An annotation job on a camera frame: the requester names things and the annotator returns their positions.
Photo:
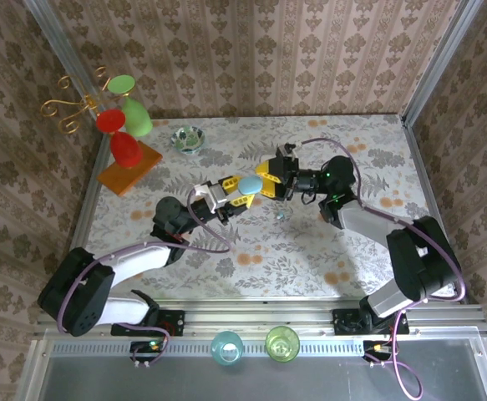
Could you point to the light blue earbud charging case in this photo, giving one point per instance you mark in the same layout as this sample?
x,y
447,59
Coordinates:
x,y
249,185

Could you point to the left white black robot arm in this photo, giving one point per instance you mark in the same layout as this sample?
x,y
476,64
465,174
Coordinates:
x,y
76,292

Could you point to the small leaf pattern bowl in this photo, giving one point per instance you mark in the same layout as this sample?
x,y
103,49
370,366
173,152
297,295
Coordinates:
x,y
189,140

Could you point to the floral patterned table cover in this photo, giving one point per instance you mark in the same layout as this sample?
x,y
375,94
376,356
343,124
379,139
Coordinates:
x,y
293,259

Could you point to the red plastic wine glass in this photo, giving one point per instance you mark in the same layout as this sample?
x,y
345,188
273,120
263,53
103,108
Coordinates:
x,y
125,150

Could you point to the green plastic wine glass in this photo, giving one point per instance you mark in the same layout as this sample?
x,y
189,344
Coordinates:
x,y
136,119

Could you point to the small black controller board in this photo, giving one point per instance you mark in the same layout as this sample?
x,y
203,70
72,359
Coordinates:
x,y
143,346
370,346

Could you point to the teal glass cup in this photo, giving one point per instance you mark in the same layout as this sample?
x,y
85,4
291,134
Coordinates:
x,y
226,348

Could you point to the green glass cup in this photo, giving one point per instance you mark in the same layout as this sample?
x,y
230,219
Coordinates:
x,y
282,344

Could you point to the grey metal sheet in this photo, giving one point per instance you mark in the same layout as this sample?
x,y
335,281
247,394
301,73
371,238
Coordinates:
x,y
310,380

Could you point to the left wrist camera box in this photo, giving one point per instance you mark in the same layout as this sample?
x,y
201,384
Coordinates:
x,y
209,194

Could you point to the aluminium table side rail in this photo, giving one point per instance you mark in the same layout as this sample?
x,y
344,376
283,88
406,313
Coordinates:
x,y
83,213
432,188

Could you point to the aluminium mounting rail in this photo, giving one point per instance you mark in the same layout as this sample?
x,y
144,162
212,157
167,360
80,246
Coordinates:
x,y
260,323

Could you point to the aluminium frame post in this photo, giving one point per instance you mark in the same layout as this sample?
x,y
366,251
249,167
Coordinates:
x,y
58,46
447,46

